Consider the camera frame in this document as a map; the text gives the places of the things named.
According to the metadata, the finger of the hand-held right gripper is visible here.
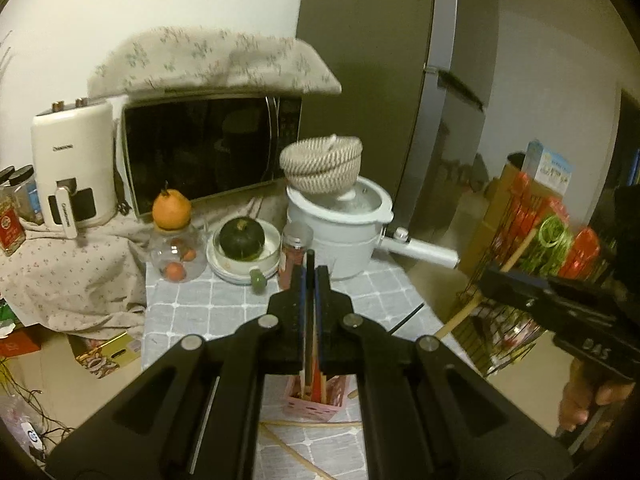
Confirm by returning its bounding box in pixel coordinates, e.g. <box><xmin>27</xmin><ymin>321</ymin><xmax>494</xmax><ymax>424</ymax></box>
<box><xmin>476</xmin><ymin>265</ymin><xmax>557</xmax><ymax>322</ymax></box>

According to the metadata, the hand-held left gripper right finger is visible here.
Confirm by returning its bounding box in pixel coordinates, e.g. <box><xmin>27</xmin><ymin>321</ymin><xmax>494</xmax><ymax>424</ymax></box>
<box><xmin>315</xmin><ymin>265</ymin><xmax>574</xmax><ymax>480</ymax></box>

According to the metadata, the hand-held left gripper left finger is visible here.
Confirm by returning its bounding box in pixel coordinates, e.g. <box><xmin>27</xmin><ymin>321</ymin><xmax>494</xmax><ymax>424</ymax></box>
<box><xmin>45</xmin><ymin>265</ymin><xmax>308</xmax><ymax>480</ymax></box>

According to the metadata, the wooden chopstick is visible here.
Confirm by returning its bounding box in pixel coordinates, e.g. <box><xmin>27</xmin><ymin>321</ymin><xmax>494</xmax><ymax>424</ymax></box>
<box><xmin>260</xmin><ymin>420</ymin><xmax>362</xmax><ymax>432</ymax></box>
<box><xmin>301</xmin><ymin>305</ymin><xmax>317</xmax><ymax>402</ymax></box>
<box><xmin>264</xmin><ymin>430</ymin><xmax>323</xmax><ymax>480</ymax></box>

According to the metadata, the pink utensil holder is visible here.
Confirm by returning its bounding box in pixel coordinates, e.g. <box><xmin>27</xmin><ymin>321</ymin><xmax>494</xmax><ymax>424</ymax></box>
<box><xmin>283</xmin><ymin>371</ymin><xmax>352</xmax><ymax>422</ymax></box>

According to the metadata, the person's right hand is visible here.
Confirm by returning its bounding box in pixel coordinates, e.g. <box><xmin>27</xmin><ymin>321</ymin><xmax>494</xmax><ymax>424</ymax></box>
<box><xmin>556</xmin><ymin>359</ymin><xmax>632</xmax><ymax>442</ymax></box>

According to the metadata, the black chopstick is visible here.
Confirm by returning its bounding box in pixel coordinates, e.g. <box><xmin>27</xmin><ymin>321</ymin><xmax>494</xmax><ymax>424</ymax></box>
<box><xmin>305</xmin><ymin>249</ymin><xmax>316</xmax><ymax>307</ymax></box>

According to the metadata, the red spice jar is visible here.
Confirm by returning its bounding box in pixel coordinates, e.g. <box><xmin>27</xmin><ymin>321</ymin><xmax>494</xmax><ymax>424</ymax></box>
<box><xmin>278</xmin><ymin>222</ymin><xmax>315</xmax><ymax>291</ymax></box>

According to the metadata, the cardboard box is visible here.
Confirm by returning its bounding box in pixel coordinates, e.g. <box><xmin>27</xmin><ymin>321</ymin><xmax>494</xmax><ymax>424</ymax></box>
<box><xmin>459</xmin><ymin>162</ymin><xmax>531</xmax><ymax>281</ymax></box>

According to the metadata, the grey checkered tablecloth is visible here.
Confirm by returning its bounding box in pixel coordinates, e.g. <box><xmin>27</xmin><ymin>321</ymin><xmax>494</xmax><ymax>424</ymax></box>
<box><xmin>141</xmin><ymin>255</ymin><xmax>426</xmax><ymax>480</ymax></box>

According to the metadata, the white electric pot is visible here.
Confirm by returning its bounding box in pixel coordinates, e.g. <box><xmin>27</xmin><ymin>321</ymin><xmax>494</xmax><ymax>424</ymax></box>
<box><xmin>285</xmin><ymin>176</ymin><xmax>460</xmax><ymax>282</ymax></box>

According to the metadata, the white bowl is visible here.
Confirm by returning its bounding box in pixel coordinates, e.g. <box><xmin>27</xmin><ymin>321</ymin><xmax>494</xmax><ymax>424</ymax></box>
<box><xmin>206</xmin><ymin>220</ymin><xmax>282</xmax><ymax>287</ymax></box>

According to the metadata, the green pumpkin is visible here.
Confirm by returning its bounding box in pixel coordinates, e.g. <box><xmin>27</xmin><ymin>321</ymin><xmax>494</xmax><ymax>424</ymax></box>
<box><xmin>220</xmin><ymin>217</ymin><xmax>266</xmax><ymax>260</ymax></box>

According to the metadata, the blue white carton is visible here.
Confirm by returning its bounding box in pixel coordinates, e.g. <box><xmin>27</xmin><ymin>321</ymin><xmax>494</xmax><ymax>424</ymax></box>
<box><xmin>522</xmin><ymin>140</ymin><xmax>576</xmax><ymax>197</ymax></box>

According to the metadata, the glass jar with small oranges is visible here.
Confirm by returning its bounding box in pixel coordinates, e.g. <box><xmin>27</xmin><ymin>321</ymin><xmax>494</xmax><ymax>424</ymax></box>
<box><xmin>149</xmin><ymin>220</ymin><xmax>210</xmax><ymax>284</ymax></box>

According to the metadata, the large orange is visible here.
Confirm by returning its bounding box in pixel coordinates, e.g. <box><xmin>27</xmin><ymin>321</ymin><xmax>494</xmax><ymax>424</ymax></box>
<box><xmin>152</xmin><ymin>187</ymin><xmax>193</xmax><ymax>231</ymax></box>

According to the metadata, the black microwave oven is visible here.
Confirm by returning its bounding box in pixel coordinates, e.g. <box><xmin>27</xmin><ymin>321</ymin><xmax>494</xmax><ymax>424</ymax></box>
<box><xmin>119</xmin><ymin>94</ymin><xmax>304</xmax><ymax>219</ymax></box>

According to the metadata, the grey refrigerator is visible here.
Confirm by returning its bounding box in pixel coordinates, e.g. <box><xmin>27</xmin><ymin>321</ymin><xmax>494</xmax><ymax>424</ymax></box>
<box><xmin>295</xmin><ymin>0</ymin><xmax>501</xmax><ymax>258</ymax></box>

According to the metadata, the floral microwave cover cloth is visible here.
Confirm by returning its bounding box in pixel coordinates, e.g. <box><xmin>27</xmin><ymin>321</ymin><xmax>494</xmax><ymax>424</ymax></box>
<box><xmin>87</xmin><ymin>26</ymin><xmax>344</xmax><ymax>99</ymax></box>

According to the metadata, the white air fryer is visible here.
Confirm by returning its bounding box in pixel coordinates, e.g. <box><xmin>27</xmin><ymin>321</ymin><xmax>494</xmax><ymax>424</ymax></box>
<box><xmin>30</xmin><ymin>99</ymin><xmax>119</xmax><ymax>239</ymax></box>

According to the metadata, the black lidded jar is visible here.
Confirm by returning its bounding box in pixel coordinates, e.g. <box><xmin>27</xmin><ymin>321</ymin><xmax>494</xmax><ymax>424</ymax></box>
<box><xmin>9</xmin><ymin>164</ymin><xmax>41</xmax><ymax>226</ymax></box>

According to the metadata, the red tin box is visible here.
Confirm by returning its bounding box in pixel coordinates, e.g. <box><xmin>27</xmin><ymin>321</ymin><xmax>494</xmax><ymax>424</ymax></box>
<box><xmin>0</xmin><ymin>195</ymin><xmax>27</xmax><ymax>258</ymax></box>

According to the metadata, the wire storage rack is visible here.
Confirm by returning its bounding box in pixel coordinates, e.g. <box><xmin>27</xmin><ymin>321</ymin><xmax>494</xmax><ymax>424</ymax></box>
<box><xmin>456</xmin><ymin>170</ymin><xmax>618</xmax><ymax>377</ymax></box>

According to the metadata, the woven rope basket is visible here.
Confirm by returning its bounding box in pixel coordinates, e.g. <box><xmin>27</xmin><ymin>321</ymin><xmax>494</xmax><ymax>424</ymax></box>
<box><xmin>278</xmin><ymin>133</ymin><xmax>364</xmax><ymax>197</ymax></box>

